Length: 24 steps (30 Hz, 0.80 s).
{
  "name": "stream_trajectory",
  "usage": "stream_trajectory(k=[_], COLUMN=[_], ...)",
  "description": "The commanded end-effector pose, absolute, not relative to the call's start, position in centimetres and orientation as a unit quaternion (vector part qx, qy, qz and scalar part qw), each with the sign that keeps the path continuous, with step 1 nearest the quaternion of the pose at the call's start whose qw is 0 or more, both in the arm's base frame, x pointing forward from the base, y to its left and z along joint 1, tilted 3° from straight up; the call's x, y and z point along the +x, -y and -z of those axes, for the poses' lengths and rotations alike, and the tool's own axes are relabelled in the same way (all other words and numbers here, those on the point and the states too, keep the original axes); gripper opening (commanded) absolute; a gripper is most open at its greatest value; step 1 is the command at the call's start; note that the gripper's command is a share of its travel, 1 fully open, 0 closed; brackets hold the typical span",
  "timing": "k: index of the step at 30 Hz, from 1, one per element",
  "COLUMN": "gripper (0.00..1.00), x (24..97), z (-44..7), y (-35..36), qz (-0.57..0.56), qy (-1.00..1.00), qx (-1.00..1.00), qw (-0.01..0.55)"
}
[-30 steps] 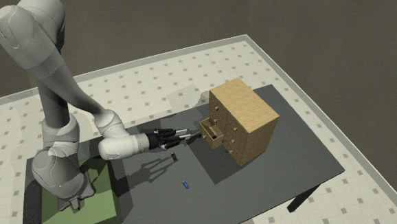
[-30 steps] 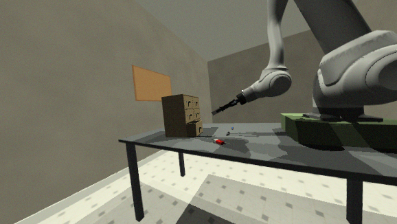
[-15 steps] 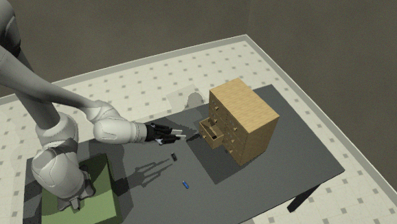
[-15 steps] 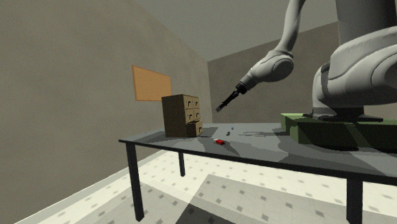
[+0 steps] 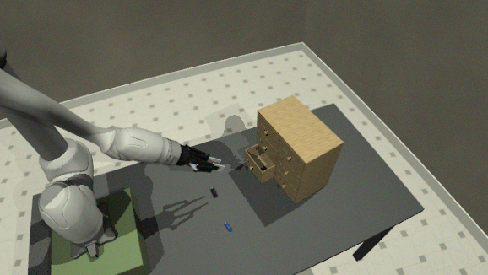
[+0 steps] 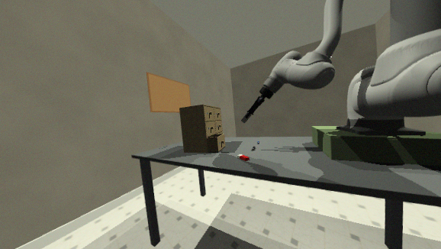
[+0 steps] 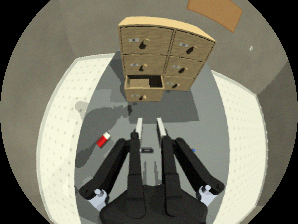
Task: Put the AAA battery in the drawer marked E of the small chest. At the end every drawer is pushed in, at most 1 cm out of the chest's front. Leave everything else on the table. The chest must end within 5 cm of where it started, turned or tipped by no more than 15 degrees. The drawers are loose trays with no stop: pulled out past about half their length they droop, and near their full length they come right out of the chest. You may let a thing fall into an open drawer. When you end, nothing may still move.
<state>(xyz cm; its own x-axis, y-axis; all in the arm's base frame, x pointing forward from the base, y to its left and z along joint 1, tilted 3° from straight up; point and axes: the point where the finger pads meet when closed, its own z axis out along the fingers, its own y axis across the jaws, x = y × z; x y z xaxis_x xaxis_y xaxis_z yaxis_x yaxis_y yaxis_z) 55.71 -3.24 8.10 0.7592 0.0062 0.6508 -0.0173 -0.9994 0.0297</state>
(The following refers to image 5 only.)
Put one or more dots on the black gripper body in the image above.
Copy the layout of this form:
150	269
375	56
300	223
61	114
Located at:
185	157

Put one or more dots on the wooden drawer front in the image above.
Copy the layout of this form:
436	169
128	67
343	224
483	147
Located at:
268	131
292	177
267	147
288	188
291	157
260	164

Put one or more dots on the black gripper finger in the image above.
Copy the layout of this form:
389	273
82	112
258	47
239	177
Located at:
202	155
204	166

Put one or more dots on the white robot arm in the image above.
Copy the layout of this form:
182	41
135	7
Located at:
68	204

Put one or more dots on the small wooden chest of drawers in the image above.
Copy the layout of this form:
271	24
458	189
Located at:
316	145

